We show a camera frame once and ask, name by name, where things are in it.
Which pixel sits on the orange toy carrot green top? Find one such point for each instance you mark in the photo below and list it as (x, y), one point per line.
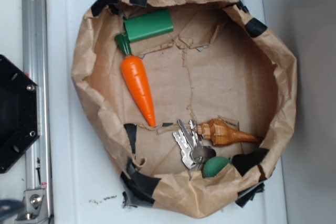
(134, 73)

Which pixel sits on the brown paper bag bin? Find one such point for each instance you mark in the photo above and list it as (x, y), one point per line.
(218, 63)

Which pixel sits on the brown spiral seashell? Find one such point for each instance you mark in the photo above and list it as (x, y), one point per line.
(221, 134)

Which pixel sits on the silver key bunch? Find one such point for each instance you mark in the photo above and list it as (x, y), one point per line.
(193, 152)

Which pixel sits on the green rectangular block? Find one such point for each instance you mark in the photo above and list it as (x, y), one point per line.
(149, 25)

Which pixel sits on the green foam ball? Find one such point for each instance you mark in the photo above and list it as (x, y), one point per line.
(213, 166)

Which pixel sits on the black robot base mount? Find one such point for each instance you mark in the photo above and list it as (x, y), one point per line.
(19, 114)

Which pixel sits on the aluminium extrusion rail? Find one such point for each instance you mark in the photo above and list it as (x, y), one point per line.
(38, 156)

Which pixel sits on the metal corner bracket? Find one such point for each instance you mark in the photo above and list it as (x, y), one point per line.
(35, 207)

